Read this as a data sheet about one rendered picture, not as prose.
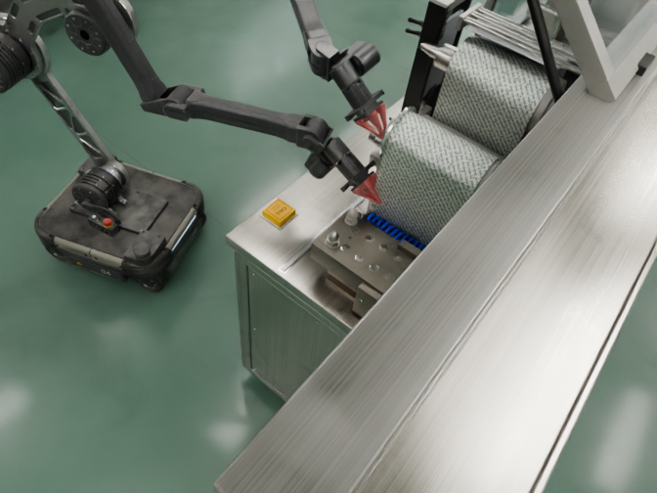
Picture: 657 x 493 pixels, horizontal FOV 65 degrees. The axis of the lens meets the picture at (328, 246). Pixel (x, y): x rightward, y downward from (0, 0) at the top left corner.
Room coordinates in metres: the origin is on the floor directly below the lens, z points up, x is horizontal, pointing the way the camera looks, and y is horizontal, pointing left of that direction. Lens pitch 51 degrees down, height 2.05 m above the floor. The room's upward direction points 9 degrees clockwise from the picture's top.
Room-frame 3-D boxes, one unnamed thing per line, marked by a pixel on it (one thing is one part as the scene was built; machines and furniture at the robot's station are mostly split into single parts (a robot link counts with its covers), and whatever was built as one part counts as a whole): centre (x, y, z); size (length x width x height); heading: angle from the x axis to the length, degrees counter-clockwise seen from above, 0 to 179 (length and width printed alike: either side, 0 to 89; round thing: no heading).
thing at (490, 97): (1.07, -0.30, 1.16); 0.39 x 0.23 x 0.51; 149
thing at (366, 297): (0.70, -0.13, 0.97); 0.10 x 0.03 x 0.11; 59
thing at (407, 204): (0.91, -0.20, 1.11); 0.23 x 0.01 x 0.18; 59
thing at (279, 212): (1.00, 0.16, 0.91); 0.07 x 0.07 x 0.02; 59
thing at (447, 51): (1.25, -0.23, 1.34); 0.06 x 0.06 x 0.06; 59
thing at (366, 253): (0.78, -0.17, 1.00); 0.40 x 0.16 x 0.06; 59
